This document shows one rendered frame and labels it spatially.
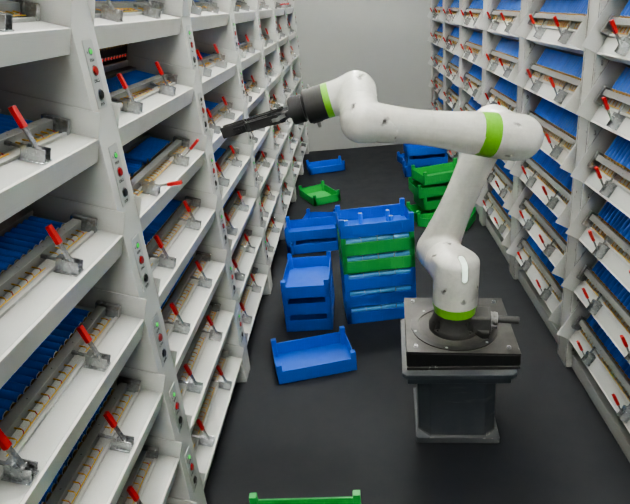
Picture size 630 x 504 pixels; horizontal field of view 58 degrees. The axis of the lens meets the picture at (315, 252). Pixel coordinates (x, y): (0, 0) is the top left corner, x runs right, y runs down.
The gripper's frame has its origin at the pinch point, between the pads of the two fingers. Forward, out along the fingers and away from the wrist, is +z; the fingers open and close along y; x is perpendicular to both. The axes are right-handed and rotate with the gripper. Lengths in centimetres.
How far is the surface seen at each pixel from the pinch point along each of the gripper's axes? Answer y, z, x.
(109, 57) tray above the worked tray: 1.5, 26.4, 27.3
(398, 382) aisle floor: 13, -22, -105
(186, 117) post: 17.7, 17.7, 5.0
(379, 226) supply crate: 57, -28, -61
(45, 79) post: -52, 17, 25
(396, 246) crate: 58, -32, -72
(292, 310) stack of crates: 52, 16, -86
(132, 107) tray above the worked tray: -27.9, 13.5, 15.0
